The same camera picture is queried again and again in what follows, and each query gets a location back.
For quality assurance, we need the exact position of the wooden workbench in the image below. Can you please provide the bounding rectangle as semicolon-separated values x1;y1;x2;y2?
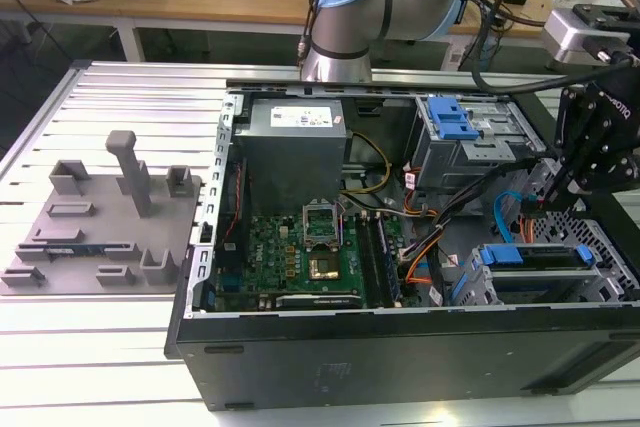
0;0;640;66

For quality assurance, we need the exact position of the black graphics card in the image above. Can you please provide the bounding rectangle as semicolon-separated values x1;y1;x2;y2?
257;293;365;312

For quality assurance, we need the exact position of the CPU socket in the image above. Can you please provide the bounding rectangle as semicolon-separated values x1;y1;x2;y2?
303;200;339;253

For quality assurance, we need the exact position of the RAM stick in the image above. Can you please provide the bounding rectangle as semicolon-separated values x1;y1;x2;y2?
44;244;107;256

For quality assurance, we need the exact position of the metal disk bay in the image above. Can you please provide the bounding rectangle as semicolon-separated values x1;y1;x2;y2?
447;209;640;308

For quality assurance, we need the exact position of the black RAM slot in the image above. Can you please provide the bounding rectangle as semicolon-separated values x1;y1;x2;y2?
368;213;386;309
355;213;375;309

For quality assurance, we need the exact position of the blue plastic drive latch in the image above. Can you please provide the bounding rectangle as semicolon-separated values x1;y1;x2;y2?
427;96;481;143

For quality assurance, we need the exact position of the square motherboard chip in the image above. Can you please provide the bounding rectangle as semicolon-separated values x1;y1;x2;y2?
308;255;342;282

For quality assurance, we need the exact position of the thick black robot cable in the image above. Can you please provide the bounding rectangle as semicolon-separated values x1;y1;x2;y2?
444;0;640;96

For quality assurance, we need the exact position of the grey parts rack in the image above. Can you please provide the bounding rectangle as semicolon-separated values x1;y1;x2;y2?
0;129;206;298

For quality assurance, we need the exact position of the metal socket cover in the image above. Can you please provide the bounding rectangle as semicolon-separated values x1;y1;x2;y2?
304;200;337;223

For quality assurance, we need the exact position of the green motherboard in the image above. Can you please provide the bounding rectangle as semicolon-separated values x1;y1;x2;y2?
212;196;416;311

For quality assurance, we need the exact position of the yellow black power wire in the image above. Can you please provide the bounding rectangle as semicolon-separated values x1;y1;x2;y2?
339;131;393;196

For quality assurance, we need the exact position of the grey metal drive cage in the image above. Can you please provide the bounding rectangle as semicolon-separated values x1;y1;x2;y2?
407;94;549;193

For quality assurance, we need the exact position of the multicoloured power wire bundle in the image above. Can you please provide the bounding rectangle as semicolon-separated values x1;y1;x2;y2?
399;156;546;293

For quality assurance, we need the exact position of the blue data wire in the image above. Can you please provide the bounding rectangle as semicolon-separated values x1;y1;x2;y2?
492;190;546;251

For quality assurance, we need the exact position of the grey power supply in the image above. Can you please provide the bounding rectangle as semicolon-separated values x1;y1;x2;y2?
232;96;355;208

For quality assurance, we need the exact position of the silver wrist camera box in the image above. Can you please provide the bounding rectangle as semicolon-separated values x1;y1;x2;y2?
542;7;632;68

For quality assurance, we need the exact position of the hard disk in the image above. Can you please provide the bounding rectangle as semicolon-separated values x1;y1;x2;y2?
477;242;599;273

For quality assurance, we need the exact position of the black open PC case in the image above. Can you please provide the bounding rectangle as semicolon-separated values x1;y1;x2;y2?
164;76;640;411

